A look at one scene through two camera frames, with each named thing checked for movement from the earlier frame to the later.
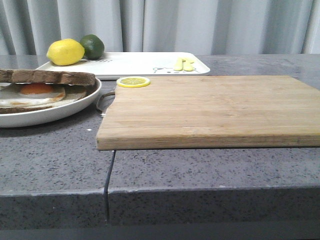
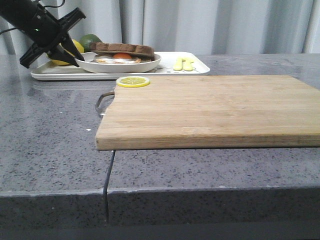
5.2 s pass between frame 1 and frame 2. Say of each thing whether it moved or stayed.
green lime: stayed
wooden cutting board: stayed
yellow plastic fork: stayed
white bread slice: moved
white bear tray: stayed
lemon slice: stayed
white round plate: moved
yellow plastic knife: stayed
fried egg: moved
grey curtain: stayed
